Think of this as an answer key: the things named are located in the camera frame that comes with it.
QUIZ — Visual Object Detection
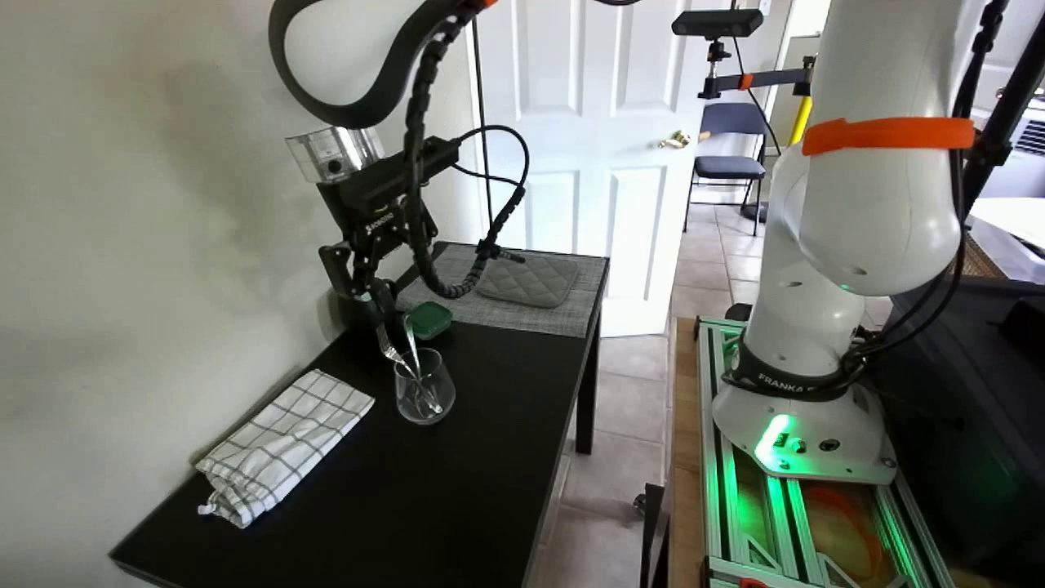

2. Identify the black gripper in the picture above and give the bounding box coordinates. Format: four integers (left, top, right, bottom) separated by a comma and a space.
316, 196, 439, 329

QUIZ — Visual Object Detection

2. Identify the silver metal spoon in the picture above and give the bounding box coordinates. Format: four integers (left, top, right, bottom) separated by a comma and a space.
406, 322, 431, 386

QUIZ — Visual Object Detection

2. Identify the clear glass cup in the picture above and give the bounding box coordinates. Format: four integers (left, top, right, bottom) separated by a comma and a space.
390, 341, 459, 426

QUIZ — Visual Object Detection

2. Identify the small green square lid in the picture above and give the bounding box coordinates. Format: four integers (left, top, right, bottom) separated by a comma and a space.
402, 300, 457, 340

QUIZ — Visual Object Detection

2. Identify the grey quilted pot holder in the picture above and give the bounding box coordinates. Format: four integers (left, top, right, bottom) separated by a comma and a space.
473, 254, 584, 310

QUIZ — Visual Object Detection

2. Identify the white checkered dish towel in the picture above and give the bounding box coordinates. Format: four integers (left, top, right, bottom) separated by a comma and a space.
192, 365, 380, 531

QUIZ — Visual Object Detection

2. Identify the grey woven placemat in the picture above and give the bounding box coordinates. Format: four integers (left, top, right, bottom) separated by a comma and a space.
394, 238, 610, 340

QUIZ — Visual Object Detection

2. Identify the black table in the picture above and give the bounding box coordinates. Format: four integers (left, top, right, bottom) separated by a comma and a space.
109, 238, 615, 588

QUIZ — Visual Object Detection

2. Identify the white panel door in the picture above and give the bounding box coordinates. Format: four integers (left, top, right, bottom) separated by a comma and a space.
476, 0, 712, 340

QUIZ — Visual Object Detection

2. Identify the wooden cart board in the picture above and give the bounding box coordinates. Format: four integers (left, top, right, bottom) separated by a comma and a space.
663, 312, 712, 588

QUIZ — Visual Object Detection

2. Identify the blue chair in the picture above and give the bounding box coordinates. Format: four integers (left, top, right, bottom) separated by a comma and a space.
684, 96, 771, 238

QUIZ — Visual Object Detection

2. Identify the black tripod pole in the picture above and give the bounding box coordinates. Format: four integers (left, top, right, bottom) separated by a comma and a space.
953, 0, 1045, 222

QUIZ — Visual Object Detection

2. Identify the black camera on stand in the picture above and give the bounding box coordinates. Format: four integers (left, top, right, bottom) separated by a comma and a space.
669, 7, 816, 105

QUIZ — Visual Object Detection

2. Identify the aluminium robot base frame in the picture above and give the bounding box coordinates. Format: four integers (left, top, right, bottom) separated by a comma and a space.
694, 316, 960, 588

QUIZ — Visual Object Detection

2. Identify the wide orange strap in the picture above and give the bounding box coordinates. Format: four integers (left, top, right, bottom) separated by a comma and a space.
801, 115, 975, 159

